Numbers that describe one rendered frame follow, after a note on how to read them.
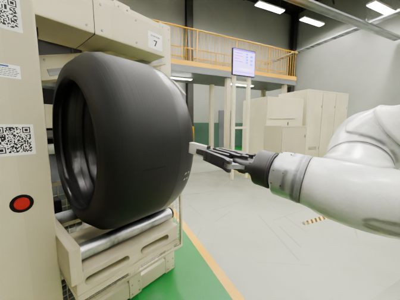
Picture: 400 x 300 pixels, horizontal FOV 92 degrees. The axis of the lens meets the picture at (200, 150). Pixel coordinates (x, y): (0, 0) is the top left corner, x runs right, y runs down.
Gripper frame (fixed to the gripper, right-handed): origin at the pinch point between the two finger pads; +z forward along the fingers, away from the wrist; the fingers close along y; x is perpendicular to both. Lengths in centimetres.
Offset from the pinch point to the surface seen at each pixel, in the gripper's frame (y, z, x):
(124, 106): 14.3, 13.4, -9.2
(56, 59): 13, 74, -25
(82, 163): 8, 63, 20
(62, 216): 20, 47, 35
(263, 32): -1144, 557, -498
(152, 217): -1.2, 20.0, 30.0
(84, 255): 22.1, 18.9, 32.2
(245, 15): -1017, 621, -551
